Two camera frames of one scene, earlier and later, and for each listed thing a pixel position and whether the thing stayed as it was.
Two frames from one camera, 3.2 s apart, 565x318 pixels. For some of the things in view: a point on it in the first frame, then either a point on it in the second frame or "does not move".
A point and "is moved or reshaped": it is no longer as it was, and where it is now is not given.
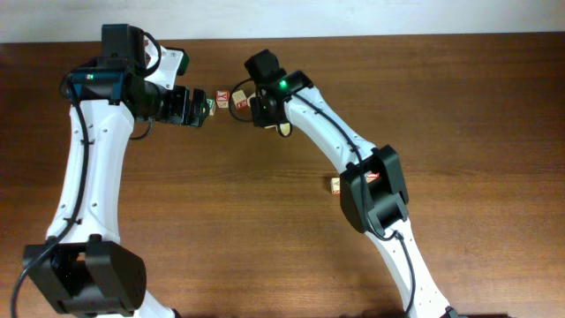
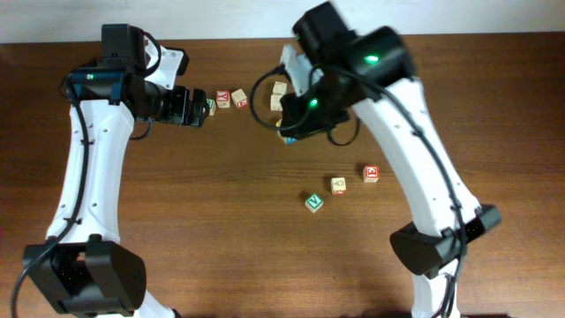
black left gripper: x=177 y=111 does not move
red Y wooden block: x=222 y=98 does not move
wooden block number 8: x=249 y=99 is moved or reshaped
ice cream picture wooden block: x=335 y=185 does not move
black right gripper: x=258 y=118 to x=300 y=125
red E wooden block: x=372 y=176 does not move
